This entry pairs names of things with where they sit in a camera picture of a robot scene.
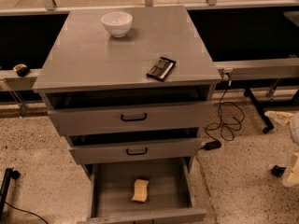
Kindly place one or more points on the black yellow tape measure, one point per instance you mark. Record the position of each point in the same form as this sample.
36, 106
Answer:
21, 70

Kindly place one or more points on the grey middle drawer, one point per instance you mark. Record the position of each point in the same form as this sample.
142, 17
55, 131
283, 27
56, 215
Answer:
157, 149

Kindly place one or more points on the black middle drawer handle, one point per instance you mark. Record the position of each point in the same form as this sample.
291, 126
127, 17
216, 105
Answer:
136, 152

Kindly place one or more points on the grey top drawer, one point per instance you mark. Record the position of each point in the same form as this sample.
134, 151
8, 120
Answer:
98, 120

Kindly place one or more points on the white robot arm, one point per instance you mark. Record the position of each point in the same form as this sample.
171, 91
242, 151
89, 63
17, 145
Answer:
289, 174

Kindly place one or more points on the black top drawer handle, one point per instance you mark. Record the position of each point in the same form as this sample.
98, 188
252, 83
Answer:
133, 119

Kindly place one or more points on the silver cable clamp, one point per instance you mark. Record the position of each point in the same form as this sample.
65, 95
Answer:
227, 73

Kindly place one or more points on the black drawer handle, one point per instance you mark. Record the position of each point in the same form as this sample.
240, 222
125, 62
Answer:
136, 152
133, 119

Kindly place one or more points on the grey drawer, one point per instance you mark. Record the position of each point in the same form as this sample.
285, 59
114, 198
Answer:
170, 199
157, 149
98, 120

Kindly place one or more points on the grey bottom drawer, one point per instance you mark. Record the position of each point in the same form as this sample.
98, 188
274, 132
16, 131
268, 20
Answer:
170, 199

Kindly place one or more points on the black stand leg left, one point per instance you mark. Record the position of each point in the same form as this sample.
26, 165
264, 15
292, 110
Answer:
9, 174

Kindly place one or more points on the black table leg with caster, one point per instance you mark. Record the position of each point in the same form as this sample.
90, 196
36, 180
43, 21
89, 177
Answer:
268, 123

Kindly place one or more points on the white ceramic bowl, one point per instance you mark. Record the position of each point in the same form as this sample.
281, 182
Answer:
117, 23

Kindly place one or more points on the black power adapter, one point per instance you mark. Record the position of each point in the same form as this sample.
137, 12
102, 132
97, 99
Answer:
212, 145

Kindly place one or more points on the black caster wheel right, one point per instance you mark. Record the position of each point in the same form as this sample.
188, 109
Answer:
278, 171

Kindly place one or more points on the yellow sponge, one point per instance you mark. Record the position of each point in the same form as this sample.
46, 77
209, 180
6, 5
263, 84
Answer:
140, 191

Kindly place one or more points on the grey drawer cabinet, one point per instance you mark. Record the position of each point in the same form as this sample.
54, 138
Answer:
88, 68

